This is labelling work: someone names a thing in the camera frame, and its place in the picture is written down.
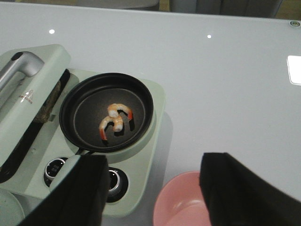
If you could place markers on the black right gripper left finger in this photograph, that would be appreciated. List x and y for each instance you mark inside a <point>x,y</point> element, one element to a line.
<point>79,199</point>

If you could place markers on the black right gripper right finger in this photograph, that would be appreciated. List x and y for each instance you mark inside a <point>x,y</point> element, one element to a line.
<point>235,196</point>

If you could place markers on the pink bowl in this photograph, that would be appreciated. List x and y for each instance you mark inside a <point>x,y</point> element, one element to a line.
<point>181,203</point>

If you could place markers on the bread slice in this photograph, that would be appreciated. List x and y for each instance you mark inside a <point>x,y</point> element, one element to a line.
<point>44,112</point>

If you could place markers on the shrimp pieces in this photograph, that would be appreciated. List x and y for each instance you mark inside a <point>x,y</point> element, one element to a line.
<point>115,108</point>

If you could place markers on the green breakfast maker lid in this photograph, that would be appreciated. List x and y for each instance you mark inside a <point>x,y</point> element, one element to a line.
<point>23,96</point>

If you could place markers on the green breakfast maker base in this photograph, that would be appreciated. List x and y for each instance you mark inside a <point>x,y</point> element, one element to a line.
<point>134,162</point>

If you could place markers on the right silver control knob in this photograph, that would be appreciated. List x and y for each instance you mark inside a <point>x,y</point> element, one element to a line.
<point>115,183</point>

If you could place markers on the silver control knob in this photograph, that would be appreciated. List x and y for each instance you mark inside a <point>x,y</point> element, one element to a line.
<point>115,183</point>
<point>52,168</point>

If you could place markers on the left silver control knob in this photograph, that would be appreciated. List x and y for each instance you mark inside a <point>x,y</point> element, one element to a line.
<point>52,168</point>

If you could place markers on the light green plate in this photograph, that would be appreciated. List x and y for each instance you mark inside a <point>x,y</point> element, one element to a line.
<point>11,211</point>

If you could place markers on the black round frying pan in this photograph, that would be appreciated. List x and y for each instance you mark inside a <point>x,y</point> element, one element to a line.
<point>86,104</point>

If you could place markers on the silver lid handle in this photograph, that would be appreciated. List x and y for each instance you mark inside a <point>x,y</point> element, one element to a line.
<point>25,62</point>

